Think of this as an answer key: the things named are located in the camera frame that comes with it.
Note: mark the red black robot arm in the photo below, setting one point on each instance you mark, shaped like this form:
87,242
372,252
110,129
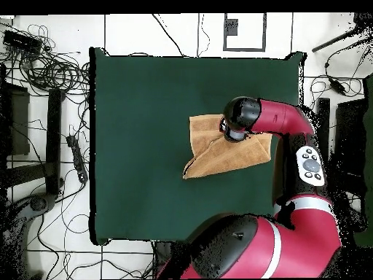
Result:
306,233

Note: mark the dark grey square patch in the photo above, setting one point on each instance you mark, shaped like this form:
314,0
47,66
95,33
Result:
231,27

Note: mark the black power adapter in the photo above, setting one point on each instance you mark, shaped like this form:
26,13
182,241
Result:
338,85

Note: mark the black power strip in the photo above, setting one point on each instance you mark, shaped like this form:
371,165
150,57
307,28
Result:
77,159

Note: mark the dark box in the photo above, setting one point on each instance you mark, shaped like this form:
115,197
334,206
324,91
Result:
17,119
351,131

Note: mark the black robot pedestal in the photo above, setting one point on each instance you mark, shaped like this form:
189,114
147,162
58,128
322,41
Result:
163,253

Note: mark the black electronics box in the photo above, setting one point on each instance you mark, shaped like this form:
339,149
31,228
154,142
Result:
20,42

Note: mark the black tripod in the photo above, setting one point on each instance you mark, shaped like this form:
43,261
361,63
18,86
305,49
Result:
332,41

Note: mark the black stand base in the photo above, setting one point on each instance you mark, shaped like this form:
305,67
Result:
38,204

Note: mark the grey square frame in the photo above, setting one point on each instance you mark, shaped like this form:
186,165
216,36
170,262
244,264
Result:
225,43

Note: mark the dark green table cloth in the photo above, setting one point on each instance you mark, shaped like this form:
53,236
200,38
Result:
131,189

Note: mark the orange terry towel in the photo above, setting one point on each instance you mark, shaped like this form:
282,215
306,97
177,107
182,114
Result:
227,160

